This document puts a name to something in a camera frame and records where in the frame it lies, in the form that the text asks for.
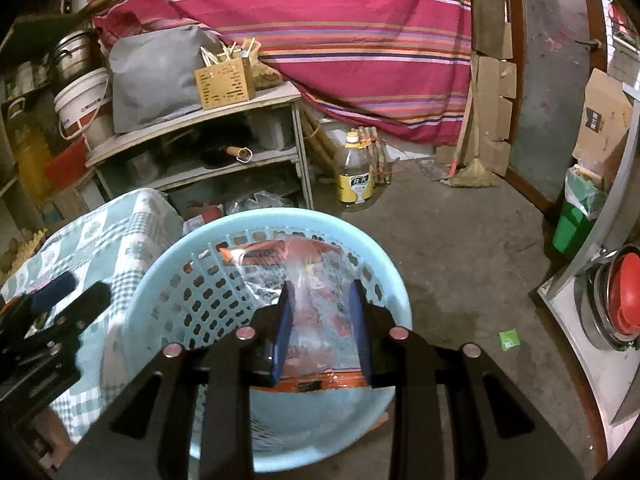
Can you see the clear orange plastic snack bag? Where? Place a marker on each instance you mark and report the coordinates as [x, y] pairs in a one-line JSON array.
[[311, 279]]

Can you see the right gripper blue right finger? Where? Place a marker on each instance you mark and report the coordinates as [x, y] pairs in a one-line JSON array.
[[358, 306]]

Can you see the straw broom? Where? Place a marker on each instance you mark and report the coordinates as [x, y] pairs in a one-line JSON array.
[[474, 174]]

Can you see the brown cardboard box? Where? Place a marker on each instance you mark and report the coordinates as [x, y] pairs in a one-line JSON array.
[[603, 128]]

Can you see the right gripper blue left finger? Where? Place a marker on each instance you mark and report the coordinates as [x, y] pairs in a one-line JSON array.
[[281, 330]]

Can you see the light blue plastic basket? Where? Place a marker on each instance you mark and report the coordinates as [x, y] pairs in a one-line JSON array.
[[190, 297]]

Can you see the green trash bin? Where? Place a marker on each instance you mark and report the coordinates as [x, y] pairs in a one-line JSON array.
[[584, 198]]

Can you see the pan with wooden handle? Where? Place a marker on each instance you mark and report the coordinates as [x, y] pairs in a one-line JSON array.
[[226, 155]]

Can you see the white plastic bucket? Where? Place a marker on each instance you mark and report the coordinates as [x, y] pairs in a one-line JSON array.
[[85, 109]]

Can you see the clear oil bottle yellow label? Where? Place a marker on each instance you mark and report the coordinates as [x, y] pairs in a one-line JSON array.
[[353, 171]]

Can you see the red striped cloth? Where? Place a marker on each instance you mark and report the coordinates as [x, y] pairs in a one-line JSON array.
[[402, 66]]

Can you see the red plastic basin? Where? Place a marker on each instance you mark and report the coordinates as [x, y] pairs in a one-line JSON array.
[[69, 166]]

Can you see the steel cooking pot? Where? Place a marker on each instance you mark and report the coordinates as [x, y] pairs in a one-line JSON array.
[[75, 55]]

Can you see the grey wooden shelf unit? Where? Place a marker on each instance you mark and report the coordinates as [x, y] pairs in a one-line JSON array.
[[167, 156]]

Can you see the green paper scrap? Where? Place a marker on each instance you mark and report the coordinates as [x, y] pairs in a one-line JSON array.
[[509, 339]]

